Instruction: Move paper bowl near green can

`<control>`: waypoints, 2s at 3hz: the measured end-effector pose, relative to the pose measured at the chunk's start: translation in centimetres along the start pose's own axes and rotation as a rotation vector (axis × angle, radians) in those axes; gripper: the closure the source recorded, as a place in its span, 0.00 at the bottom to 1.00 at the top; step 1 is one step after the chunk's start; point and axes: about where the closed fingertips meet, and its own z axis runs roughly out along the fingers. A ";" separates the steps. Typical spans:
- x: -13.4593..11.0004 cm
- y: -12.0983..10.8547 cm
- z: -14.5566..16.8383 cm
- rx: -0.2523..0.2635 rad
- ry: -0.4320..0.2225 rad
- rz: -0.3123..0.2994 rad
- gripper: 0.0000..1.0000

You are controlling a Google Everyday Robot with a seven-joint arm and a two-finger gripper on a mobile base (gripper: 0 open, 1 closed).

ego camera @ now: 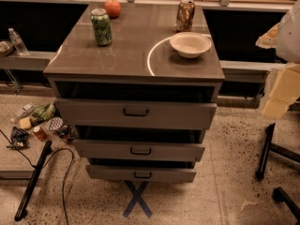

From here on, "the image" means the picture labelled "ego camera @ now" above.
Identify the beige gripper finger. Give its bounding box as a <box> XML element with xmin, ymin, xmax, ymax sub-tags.
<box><xmin>255</xmin><ymin>24</ymin><xmax>278</xmax><ymax>49</ymax></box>
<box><xmin>262</xmin><ymin>63</ymin><xmax>300</xmax><ymax>120</ymax></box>

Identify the white paper bowl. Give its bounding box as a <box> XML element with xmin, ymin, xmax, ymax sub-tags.
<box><xmin>170</xmin><ymin>32</ymin><xmax>212</xmax><ymax>59</ymax></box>

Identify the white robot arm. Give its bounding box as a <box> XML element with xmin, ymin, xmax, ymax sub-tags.
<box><xmin>255</xmin><ymin>8</ymin><xmax>300</xmax><ymax>120</ymax></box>

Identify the brown patterned can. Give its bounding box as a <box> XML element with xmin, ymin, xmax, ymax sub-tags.
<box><xmin>176</xmin><ymin>0</ymin><xmax>195</xmax><ymax>32</ymax></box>

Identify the green soda can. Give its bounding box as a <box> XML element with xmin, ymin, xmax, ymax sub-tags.
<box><xmin>91</xmin><ymin>8</ymin><xmax>112</xmax><ymax>46</ymax></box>

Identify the small red can on floor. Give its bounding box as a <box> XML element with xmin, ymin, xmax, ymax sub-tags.
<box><xmin>33</xmin><ymin>126</ymin><xmax>47</xmax><ymax>142</ymax></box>

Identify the bowl on left ledge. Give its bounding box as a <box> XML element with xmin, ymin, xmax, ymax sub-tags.
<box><xmin>0</xmin><ymin>40</ymin><xmax>14</xmax><ymax>57</ymax></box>

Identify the black stand leg right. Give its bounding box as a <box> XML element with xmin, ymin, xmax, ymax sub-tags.
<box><xmin>255</xmin><ymin>123</ymin><xmax>300</xmax><ymax>181</ymax></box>

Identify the black stand leg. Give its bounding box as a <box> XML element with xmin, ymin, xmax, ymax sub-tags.
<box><xmin>14</xmin><ymin>141</ymin><xmax>52</xmax><ymax>221</ymax></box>
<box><xmin>255</xmin><ymin>123</ymin><xmax>300</xmax><ymax>181</ymax></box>

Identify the black base foot right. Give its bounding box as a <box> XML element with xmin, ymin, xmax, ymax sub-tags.
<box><xmin>272</xmin><ymin>187</ymin><xmax>300</xmax><ymax>225</ymax></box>

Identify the grey drawer cabinet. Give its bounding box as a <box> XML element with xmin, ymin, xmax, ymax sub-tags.
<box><xmin>44</xmin><ymin>4</ymin><xmax>224</xmax><ymax>170</ymax></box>

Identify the red apple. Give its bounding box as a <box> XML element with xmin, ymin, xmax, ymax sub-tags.
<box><xmin>104</xmin><ymin>0</ymin><xmax>121</xmax><ymax>18</ymax></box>

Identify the blue tape cross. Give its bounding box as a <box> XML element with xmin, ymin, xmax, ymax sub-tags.
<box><xmin>123</xmin><ymin>181</ymin><xmax>153</xmax><ymax>218</ymax></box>

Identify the middle grey drawer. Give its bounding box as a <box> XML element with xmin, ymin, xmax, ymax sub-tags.
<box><xmin>74</xmin><ymin>140</ymin><xmax>204</xmax><ymax>162</ymax></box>

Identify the grey drawer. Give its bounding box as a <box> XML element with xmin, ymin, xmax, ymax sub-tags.
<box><xmin>86</xmin><ymin>165</ymin><xmax>196</xmax><ymax>183</ymax></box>
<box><xmin>55</xmin><ymin>98</ymin><xmax>217</xmax><ymax>129</ymax></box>
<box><xmin>74</xmin><ymin>140</ymin><xmax>204</xmax><ymax>162</ymax></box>

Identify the bottom grey drawer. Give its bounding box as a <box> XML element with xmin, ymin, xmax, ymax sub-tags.
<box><xmin>86</xmin><ymin>165</ymin><xmax>196</xmax><ymax>183</ymax></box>

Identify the top grey drawer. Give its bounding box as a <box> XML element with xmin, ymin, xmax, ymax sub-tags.
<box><xmin>55</xmin><ymin>98</ymin><xmax>217</xmax><ymax>129</ymax></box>

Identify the colourful snack packet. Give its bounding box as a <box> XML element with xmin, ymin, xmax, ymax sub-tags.
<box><xmin>58</xmin><ymin>126</ymin><xmax>76</xmax><ymax>143</ymax></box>

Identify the white mesh patterned packet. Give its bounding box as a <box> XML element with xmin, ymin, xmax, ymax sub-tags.
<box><xmin>49</xmin><ymin>117</ymin><xmax>63</xmax><ymax>131</ymax></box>

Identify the green chip bag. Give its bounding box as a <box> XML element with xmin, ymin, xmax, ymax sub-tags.
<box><xmin>30</xmin><ymin>103</ymin><xmax>56</xmax><ymax>127</ymax></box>

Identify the clear plastic water bottle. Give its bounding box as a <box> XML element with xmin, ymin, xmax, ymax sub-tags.
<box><xmin>8</xmin><ymin>28</ymin><xmax>29</xmax><ymax>55</ymax></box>

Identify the clear bottle on floor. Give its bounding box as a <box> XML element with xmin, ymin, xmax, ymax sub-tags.
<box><xmin>10</xmin><ymin>103</ymin><xmax>34</xmax><ymax>123</ymax></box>

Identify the yellow sponge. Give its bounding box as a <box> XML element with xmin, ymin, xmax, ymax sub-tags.
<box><xmin>20</xmin><ymin>117</ymin><xmax>32</xmax><ymax>129</ymax></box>

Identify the dark blue snack bag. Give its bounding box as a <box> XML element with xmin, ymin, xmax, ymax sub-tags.
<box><xmin>8</xmin><ymin>127</ymin><xmax>29</xmax><ymax>149</ymax></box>

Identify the black stand leg left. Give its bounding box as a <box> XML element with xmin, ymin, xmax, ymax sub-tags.
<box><xmin>14</xmin><ymin>141</ymin><xmax>52</xmax><ymax>221</ymax></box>

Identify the black cable on floor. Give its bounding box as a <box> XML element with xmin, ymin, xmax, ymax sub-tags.
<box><xmin>0</xmin><ymin>128</ymin><xmax>76</xmax><ymax>225</ymax></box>

